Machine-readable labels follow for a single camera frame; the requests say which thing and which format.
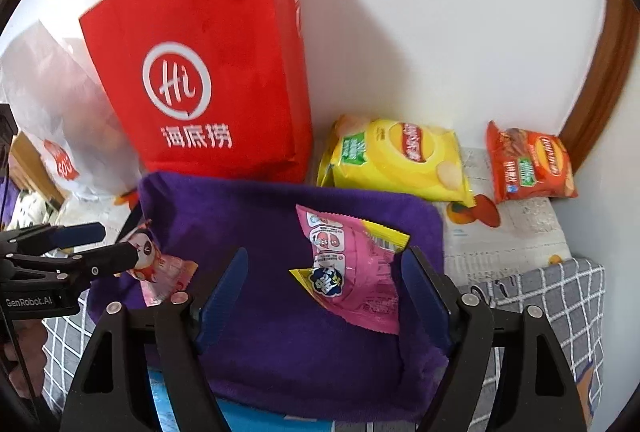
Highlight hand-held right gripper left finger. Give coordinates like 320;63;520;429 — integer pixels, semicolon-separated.
59;247;249;432

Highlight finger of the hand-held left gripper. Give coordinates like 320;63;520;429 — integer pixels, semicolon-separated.
10;241;151;289
0;221;107;260

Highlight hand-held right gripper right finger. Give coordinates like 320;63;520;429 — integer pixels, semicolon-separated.
400;247;588;432

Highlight small pink candy packet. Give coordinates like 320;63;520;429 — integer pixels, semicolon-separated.
120;221;199;307

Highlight pink snack packet yellow ends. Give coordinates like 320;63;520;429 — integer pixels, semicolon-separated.
289;204;411;335

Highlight purple fabric storage box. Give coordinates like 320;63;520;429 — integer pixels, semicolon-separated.
87;171;448;424

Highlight person's left hand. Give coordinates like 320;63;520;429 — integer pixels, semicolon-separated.
0;322;48;400

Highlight wooden furniture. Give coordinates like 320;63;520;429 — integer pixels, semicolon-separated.
7;132;66;207

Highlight light blue box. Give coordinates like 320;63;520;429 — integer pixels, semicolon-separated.
147;362;331;432

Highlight printed newspaper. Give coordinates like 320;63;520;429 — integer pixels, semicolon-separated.
50;147;573;287

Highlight white plastic bag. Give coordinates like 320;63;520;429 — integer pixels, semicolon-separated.
0;20;146;203

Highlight grey checked bed sheet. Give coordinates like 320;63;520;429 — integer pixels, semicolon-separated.
42;257;608;432

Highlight yellow chip bag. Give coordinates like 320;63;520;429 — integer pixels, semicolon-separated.
316;114;476;207

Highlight orange chip bag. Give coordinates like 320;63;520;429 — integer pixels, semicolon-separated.
486;120;578;205

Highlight red paper bag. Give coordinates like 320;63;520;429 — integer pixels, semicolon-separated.
79;0;313;185

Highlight brown wooden door frame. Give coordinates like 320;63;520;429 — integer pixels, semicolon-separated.
557;0;640;177

